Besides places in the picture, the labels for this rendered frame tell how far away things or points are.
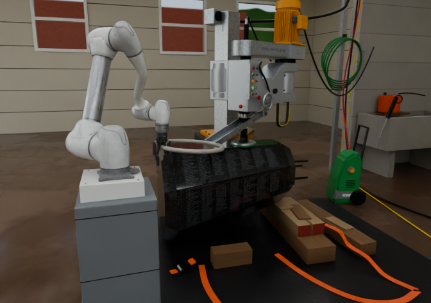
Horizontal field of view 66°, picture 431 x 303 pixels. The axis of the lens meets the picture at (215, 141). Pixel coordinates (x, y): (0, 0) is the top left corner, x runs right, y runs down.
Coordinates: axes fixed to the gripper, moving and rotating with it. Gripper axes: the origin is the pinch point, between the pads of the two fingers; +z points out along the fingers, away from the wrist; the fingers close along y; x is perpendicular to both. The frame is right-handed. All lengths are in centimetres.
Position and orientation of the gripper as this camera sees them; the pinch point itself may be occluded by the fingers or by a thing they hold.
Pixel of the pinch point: (161, 160)
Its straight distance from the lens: 231.7
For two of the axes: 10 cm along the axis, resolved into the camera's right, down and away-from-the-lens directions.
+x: -5.6, -1.6, 8.1
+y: 8.3, -0.5, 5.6
